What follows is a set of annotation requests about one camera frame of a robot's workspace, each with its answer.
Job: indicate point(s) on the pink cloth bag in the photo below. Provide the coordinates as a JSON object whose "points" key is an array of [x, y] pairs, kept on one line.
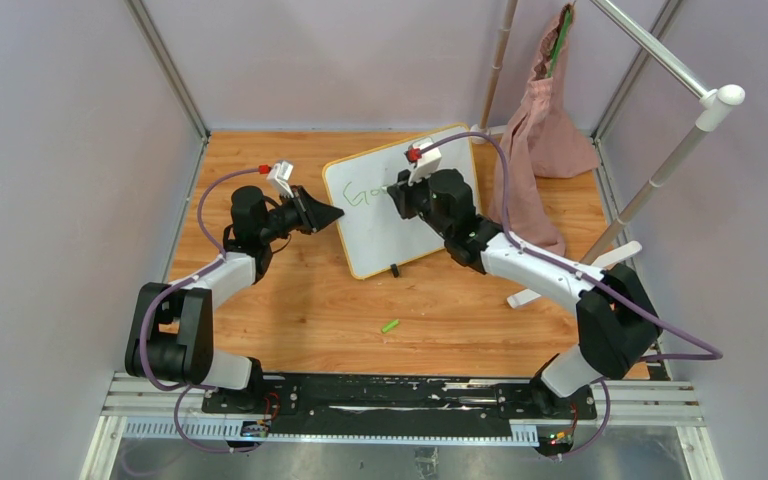
{"points": [[541, 141]]}

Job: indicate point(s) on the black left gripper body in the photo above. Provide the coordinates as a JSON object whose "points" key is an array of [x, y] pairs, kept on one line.
{"points": [[294, 212]]}

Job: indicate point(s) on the wooden rack pole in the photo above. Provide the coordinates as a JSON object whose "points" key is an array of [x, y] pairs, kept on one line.
{"points": [[497, 62]]}

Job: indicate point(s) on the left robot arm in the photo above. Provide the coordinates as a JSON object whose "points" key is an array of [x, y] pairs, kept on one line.
{"points": [[171, 341]]}

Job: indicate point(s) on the yellow framed whiteboard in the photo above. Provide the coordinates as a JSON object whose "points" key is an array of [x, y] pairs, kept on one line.
{"points": [[373, 235]]}

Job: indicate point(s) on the white clothes rack frame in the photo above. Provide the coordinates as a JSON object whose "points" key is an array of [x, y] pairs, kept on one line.
{"points": [[704, 233]]}

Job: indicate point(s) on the green marker cap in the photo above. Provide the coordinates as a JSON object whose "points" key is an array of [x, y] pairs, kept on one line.
{"points": [[389, 326]]}

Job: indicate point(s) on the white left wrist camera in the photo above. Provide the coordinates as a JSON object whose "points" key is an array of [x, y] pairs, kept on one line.
{"points": [[279, 178]]}

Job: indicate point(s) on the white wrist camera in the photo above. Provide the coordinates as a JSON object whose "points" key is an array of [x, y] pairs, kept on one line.
{"points": [[279, 178], [423, 158]]}

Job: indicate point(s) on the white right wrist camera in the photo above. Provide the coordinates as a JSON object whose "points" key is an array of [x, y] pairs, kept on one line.
{"points": [[423, 158]]}

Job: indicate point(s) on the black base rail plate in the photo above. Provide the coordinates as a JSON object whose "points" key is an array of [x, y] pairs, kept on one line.
{"points": [[399, 406]]}

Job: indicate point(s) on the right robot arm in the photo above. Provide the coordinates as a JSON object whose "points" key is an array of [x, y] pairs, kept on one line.
{"points": [[613, 311]]}

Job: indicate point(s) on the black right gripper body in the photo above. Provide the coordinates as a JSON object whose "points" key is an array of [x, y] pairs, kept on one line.
{"points": [[438, 225]]}

